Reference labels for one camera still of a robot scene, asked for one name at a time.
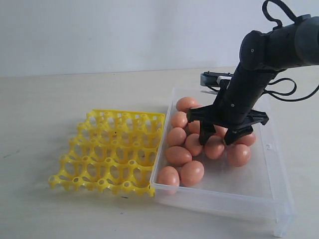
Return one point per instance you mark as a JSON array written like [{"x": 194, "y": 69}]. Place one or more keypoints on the brown egg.
[
  {"x": 177, "y": 156},
  {"x": 191, "y": 173},
  {"x": 176, "y": 137},
  {"x": 197, "y": 106},
  {"x": 220, "y": 131},
  {"x": 247, "y": 140},
  {"x": 193, "y": 145},
  {"x": 238, "y": 155},
  {"x": 169, "y": 176},
  {"x": 179, "y": 119},
  {"x": 214, "y": 147},
  {"x": 185, "y": 103},
  {"x": 194, "y": 127}
]

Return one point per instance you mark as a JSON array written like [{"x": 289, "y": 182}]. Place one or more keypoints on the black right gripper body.
[{"x": 233, "y": 105}]

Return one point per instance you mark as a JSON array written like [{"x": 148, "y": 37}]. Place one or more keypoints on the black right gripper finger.
[
  {"x": 206, "y": 131},
  {"x": 235, "y": 132}
]

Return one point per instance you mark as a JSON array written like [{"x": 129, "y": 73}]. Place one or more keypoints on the yellow plastic egg tray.
[{"x": 112, "y": 151}]

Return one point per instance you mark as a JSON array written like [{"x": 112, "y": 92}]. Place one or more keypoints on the clear plastic bin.
[{"x": 257, "y": 190}]

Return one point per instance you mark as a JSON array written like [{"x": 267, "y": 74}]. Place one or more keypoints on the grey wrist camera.
[{"x": 212, "y": 80}]

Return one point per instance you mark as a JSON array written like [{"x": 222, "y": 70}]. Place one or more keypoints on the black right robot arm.
[{"x": 262, "y": 57}]

